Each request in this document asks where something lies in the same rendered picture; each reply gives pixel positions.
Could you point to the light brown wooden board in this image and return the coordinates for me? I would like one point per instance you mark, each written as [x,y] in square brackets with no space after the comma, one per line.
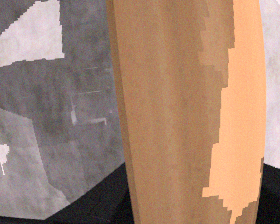
[191,91]

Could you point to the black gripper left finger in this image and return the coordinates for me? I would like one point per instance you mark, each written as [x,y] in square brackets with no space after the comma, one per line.
[108,202]

